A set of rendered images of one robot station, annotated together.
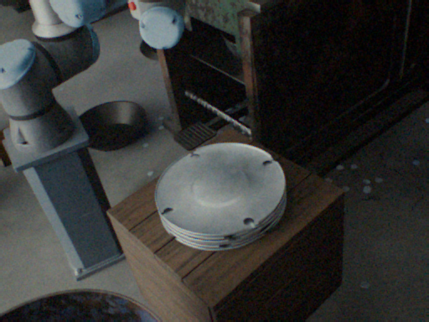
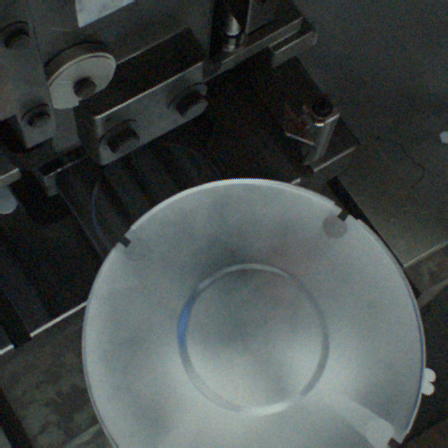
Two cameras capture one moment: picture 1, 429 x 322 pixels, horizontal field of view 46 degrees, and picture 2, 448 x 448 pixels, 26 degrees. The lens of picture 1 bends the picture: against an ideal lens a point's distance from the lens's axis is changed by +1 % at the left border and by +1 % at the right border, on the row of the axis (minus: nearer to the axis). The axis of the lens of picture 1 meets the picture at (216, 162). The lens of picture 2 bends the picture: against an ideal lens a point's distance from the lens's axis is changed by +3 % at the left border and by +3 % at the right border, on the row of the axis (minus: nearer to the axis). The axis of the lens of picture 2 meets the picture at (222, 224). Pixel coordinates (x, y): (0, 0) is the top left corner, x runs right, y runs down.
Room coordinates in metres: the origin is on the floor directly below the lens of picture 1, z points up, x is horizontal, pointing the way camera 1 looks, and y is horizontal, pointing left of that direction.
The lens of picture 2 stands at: (1.45, 0.18, 1.59)
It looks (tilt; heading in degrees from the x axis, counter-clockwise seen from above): 69 degrees down; 260
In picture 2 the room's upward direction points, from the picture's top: 10 degrees clockwise
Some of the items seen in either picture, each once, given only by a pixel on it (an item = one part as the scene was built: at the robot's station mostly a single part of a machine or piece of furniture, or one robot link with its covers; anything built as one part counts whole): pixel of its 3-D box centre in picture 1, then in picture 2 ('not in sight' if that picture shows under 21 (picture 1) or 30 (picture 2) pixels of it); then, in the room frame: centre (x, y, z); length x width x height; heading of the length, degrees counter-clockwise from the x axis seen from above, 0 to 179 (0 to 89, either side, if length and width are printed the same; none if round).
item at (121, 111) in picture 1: (111, 129); not in sight; (1.62, 0.39, 0.04); 0.30 x 0.30 x 0.07
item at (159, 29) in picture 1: (162, 17); not in sight; (0.86, 0.05, 0.78); 0.11 x 0.08 x 0.09; 173
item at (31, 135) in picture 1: (37, 118); not in sight; (1.06, 0.41, 0.50); 0.15 x 0.15 x 0.10
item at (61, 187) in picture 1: (74, 196); not in sight; (1.06, 0.41, 0.23); 0.19 x 0.19 x 0.45; 20
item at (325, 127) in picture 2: not in sight; (315, 128); (1.30, -0.24, 0.75); 0.03 x 0.03 x 0.10; 31
